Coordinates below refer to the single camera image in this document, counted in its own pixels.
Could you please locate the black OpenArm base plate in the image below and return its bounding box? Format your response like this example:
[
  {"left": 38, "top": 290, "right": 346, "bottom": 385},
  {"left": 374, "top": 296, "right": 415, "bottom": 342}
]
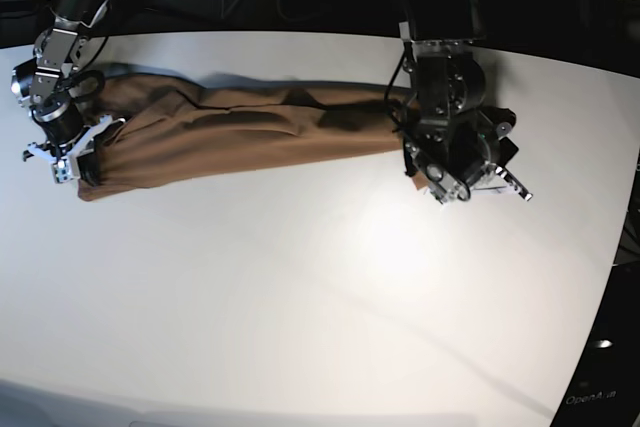
[{"left": 551, "top": 262, "right": 639, "bottom": 426}]

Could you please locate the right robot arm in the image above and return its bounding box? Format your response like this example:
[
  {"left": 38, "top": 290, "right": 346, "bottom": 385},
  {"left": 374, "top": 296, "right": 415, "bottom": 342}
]
[{"left": 11, "top": 0, "right": 118, "bottom": 186}]

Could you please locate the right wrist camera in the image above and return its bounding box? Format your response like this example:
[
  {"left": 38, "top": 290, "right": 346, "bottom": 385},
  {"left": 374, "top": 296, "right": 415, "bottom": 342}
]
[{"left": 51, "top": 158, "right": 75, "bottom": 184}]

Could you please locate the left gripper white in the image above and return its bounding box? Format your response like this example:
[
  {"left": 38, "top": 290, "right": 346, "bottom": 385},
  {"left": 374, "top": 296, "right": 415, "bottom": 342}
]
[{"left": 470, "top": 166, "right": 533, "bottom": 201}]

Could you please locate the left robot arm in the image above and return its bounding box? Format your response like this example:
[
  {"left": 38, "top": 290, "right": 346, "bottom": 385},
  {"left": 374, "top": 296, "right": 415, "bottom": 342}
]
[{"left": 384, "top": 0, "right": 532, "bottom": 204}]

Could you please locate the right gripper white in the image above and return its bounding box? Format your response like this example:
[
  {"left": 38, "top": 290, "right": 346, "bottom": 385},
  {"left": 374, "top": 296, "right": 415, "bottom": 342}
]
[{"left": 22, "top": 115, "right": 126, "bottom": 184}]

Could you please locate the brown T-shirt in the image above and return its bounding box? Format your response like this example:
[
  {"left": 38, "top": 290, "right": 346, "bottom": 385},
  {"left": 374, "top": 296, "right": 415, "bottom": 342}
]
[{"left": 77, "top": 74, "right": 401, "bottom": 202}]

